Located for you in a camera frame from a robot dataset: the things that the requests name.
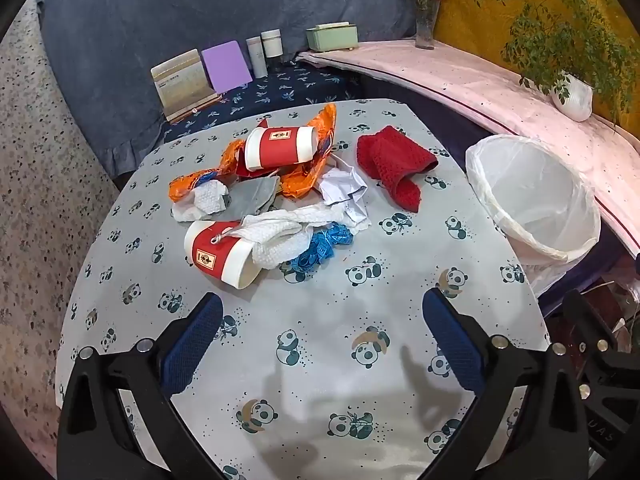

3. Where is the red paper packet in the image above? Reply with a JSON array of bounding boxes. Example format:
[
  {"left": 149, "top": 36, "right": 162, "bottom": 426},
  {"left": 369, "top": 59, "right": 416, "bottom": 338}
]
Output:
[{"left": 235, "top": 119, "right": 283, "bottom": 182}]

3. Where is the bin with white bag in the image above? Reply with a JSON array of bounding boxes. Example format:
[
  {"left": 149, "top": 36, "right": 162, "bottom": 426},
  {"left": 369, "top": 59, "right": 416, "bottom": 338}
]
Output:
[{"left": 465, "top": 135, "right": 602, "bottom": 301}]

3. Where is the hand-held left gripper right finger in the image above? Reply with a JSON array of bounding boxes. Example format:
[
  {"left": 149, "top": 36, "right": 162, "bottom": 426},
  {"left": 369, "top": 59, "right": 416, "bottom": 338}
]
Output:
[{"left": 421, "top": 287, "right": 591, "bottom": 480}]

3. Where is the red and white paper cup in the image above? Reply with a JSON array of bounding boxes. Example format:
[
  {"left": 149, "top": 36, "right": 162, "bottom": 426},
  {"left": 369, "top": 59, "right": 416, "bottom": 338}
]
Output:
[
  {"left": 243, "top": 126, "right": 319, "bottom": 170},
  {"left": 184, "top": 220, "right": 263, "bottom": 290}
]

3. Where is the white paper sheet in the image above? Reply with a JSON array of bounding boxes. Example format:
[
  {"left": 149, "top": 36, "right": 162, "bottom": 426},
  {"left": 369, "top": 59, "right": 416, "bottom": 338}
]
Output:
[{"left": 318, "top": 155, "right": 372, "bottom": 233}]

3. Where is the green plant in white pot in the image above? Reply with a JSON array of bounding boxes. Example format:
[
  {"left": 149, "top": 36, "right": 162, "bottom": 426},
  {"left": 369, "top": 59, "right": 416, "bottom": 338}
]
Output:
[{"left": 472, "top": 0, "right": 636, "bottom": 125}]

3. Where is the pink cloth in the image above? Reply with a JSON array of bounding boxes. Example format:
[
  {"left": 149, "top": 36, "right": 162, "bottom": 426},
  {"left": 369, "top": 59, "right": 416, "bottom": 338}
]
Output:
[{"left": 297, "top": 40, "right": 640, "bottom": 257}]

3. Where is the beige desk calendar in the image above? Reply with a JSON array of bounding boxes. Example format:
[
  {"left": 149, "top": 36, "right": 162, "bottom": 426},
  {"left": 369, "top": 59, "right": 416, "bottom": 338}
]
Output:
[{"left": 151, "top": 49, "right": 223, "bottom": 123}]

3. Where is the orange foil snack wrapper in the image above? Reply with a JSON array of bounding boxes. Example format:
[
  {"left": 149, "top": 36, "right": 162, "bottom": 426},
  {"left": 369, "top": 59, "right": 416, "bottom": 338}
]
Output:
[{"left": 277, "top": 103, "right": 338, "bottom": 200}]

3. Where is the long white paper towel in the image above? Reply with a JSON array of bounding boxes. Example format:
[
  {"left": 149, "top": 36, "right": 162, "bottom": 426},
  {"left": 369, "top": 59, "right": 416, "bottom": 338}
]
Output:
[{"left": 241, "top": 205, "right": 352, "bottom": 267}]

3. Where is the glass vase with red flowers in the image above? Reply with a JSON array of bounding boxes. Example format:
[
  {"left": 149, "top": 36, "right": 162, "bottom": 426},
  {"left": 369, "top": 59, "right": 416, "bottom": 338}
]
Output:
[{"left": 396, "top": 0, "right": 451, "bottom": 51}]

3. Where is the red knitted cloth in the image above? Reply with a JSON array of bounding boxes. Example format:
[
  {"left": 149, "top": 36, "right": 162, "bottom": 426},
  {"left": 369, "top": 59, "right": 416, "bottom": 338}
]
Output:
[{"left": 356, "top": 126, "right": 439, "bottom": 213}]

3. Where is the grey-blue blanket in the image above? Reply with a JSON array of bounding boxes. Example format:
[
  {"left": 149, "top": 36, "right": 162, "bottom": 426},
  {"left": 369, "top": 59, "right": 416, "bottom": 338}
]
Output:
[{"left": 35, "top": 0, "right": 443, "bottom": 177}]

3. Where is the blue measuring tape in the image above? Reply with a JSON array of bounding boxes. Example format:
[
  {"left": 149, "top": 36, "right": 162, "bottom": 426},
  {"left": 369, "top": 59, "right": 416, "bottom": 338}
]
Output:
[{"left": 280, "top": 221, "right": 354, "bottom": 283}]

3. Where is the purple card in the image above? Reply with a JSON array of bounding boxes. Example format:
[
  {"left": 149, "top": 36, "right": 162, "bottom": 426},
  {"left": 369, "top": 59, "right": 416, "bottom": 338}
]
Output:
[{"left": 201, "top": 40, "right": 253, "bottom": 95}]

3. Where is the tall white bottle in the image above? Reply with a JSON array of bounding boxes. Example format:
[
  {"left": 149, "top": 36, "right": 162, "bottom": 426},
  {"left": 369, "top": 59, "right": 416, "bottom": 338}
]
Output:
[{"left": 246, "top": 36, "right": 268, "bottom": 79}]

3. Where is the white tissue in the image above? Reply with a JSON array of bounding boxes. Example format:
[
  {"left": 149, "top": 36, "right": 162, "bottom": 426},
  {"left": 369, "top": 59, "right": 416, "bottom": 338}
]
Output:
[{"left": 172, "top": 182, "right": 232, "bottom": 222}]

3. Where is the pale green tissue box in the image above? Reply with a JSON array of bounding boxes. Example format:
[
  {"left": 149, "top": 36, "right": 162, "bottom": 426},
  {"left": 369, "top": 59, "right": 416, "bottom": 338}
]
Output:
[{"left": 306, "top": 21, "right": 360, "bottom": 53}]

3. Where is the dark blue patterned cloth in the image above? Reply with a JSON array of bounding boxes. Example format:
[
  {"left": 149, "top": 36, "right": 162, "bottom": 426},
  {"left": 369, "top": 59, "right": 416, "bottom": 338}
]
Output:
[{"left": 160, "top": 62, "right": 362, "bottom": 143}]

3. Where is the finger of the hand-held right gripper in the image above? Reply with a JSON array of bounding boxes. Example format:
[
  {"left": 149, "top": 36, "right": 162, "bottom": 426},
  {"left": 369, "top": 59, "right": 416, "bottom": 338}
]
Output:
[{"left": 562, "top": 290, "right": 631, "bottom": 361}]

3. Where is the wooden pencil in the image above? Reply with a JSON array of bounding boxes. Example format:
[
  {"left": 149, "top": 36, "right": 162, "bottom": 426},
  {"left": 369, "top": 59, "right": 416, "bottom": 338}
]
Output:
[{"left": 169, "top": 99, "right": 222, "bottom": 123}]

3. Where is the orange blue-print snack wrapper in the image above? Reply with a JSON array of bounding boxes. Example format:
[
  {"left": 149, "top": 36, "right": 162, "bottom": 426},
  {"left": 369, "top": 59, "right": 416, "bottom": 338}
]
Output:
[{"left": 168, "top": 140, "right": 247, "bottom": 202}]

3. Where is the grey panda print tablecloth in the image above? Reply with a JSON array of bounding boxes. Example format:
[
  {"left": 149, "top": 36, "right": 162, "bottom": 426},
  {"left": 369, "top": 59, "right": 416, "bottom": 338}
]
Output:
[{"left": 57, "top": 99, "right": 551, "bottom": 480}]

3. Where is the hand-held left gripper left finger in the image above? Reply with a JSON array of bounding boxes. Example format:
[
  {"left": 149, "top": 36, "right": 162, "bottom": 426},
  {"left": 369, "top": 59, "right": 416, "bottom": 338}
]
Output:
[{"left": 57, "top": 292, "right": 226, "bottom": 480}]

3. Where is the grey face mask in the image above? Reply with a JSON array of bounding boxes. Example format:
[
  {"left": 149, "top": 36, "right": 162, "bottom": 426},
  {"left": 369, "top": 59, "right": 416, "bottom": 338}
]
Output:
[{"left": 224, "top": 176, "right": 281, "bottom": 217}]

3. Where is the short white jar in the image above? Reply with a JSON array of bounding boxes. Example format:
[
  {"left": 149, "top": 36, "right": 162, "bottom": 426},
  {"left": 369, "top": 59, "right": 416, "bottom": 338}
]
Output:
[{"left": 261, "top": 29, "right": 284, "bottom": 59}]

